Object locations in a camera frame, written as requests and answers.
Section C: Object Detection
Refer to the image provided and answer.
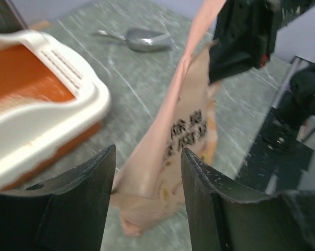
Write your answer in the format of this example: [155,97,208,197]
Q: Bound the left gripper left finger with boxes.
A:
[0,145,116,250]

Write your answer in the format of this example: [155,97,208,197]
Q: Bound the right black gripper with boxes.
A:
[209,1,315,84]

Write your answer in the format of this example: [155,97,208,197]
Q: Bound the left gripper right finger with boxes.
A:
[181,149,315,250]

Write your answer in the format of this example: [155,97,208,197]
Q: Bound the peach cat litter bag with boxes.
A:
[110,1,224,236]

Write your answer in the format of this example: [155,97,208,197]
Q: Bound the silver metal scoop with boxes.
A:
[92,28,173,52]

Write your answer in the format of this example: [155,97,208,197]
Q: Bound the white orange litter box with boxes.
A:
[0,30,111,191]

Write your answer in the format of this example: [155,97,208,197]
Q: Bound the small wooden block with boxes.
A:
[28,20,51,31]

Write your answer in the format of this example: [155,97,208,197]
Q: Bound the brown wooden metronome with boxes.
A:
[0,0,28,33]

